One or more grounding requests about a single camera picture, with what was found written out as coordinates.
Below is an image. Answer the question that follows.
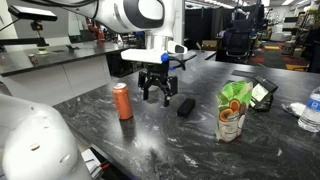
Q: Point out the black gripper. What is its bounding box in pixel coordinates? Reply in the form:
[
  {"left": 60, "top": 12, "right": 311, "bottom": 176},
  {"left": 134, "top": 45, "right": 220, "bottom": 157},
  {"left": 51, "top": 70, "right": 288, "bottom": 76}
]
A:
[{"left": 137, "top": 62, "right": 179, "bottom": 108}]

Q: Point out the black rectangular eraser block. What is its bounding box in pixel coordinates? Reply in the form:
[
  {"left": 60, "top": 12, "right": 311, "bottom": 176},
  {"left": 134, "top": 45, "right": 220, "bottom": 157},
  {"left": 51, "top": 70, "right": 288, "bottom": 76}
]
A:
[{"left": 176, "top": 97, "right": 197, "bottom": 118}]

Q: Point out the orange soda can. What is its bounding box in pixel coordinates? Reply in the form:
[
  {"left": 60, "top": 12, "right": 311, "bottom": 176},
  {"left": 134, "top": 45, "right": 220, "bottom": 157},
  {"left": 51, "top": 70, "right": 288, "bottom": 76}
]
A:
[{"left": 112, "top": 82, "right": 134, "bottom": 121}]

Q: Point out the cardboard box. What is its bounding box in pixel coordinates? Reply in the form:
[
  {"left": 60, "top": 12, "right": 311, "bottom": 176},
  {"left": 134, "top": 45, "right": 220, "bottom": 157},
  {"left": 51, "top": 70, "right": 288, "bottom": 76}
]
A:
[{"left": 201, "top": 39, "right": 219, "bottom": 52}]

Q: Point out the green snack bag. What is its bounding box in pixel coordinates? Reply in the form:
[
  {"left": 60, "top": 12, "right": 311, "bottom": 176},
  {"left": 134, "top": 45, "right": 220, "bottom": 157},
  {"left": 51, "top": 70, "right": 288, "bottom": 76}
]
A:
[{"left": 214, "top": 79, "right": 254, "bottom": 143}]

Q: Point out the red bottle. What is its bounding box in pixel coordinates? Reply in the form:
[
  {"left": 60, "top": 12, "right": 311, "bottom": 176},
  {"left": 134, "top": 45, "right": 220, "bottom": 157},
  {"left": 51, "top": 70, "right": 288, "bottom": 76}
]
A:
[{"left": 96, "top": 26, "right": 106, "bottom": 43}]

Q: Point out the black office chair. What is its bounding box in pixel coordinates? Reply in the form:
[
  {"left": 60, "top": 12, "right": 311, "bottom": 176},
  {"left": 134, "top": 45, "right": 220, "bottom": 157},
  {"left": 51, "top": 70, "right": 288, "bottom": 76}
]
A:
[{"left": 220, "top": 19, "right": 260, "bottom": 63}]

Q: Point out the small brown can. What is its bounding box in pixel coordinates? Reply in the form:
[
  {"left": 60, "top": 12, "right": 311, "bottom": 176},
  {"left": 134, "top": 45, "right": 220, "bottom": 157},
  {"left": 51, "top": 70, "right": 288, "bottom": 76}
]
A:
[{"left": 27, "top": 53, "right": 39, "bottom": 66}]

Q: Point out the crumpled clear plastic wrap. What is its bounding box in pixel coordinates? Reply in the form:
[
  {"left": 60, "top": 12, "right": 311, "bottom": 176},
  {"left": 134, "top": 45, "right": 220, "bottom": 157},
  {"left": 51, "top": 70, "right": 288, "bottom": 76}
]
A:
[{"left": 281, "top": 101, "right": 307, "bottom": 118}]

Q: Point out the clear plastic water bottle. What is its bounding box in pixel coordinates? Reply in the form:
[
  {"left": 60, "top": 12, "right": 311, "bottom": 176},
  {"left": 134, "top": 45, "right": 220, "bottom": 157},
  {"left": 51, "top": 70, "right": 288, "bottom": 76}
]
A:
[{"left": 297, "top": 86, "right": 320, "bottom": 134}]

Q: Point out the black camera cable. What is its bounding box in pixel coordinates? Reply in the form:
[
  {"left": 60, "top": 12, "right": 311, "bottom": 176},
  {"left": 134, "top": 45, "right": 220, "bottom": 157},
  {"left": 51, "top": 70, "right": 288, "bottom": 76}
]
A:
[{"left": 167, "top": 54, "right": 187, "bottom": 72}]

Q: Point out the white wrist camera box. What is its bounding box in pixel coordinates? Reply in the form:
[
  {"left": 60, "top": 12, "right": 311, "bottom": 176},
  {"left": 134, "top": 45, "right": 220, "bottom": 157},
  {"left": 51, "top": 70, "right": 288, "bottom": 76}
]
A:
[{"left": 120, "top": 48, "right": 170, "bottom": 65}]

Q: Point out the white box with cables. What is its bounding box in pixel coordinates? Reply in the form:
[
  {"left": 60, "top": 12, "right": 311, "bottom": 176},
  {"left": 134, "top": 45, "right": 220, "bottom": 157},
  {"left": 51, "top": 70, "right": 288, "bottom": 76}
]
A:
[{"left": 80, "top": 148, "right": 112, "bottom": 180}]

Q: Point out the black camera on stand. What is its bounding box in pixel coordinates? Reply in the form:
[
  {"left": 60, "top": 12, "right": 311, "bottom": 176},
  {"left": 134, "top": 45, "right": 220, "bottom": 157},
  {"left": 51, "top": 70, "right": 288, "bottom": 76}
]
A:
[{"left": 0, "top": 4, "right": 59, "bottom": 48}]

